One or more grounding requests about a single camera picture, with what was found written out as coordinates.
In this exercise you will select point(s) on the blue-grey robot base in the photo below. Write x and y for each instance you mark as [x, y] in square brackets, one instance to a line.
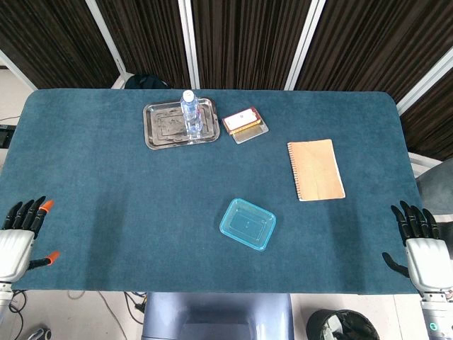
[216, 318]

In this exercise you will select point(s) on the stainless steel tray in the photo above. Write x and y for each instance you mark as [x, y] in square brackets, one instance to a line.
[163, 124]

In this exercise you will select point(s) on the clear plastic water bottle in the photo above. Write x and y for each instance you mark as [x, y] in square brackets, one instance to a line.
[191, 113]

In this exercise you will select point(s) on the black bag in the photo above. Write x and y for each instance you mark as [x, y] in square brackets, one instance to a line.
[145, 82]

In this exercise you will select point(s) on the grey chair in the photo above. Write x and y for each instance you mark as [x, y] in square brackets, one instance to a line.
[437, 187]

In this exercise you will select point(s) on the black grey caster wheel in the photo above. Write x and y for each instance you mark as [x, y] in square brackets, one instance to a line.
[40, 334]

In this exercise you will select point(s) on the transparent blue plastic lid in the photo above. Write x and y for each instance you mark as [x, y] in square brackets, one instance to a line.
[247, 225]

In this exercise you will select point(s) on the left silver hand orange fingertips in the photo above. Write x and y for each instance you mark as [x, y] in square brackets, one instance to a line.
[16, 251]

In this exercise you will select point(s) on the dark slatted partition panel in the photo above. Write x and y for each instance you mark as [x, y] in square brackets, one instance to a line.
[247, 35]
[371, 42]
[53, 35]
[152, 35]
[435, 124]

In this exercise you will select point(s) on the brown spiral notebook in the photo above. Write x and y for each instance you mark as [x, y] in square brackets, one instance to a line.
[315, 170]

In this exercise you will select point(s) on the red yellow white-topped box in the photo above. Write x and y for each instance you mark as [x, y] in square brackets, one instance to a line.
[240, 118]

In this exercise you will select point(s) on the teal table cloth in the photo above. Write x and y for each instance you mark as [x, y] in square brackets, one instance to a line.
[106, 195]

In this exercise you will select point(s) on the black trash bin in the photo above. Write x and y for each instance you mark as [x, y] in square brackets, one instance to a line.
[339, 327]

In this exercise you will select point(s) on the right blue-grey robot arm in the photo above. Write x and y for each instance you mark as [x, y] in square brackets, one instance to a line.
[435, 318]

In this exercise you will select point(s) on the black box device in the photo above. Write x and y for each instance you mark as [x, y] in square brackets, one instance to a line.
[5, 136]

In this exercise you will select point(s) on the clear plastic container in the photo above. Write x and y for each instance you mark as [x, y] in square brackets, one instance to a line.
[247, 226]

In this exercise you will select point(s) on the right silver hand black fingers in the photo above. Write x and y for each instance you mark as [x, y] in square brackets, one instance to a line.
[426, 262]

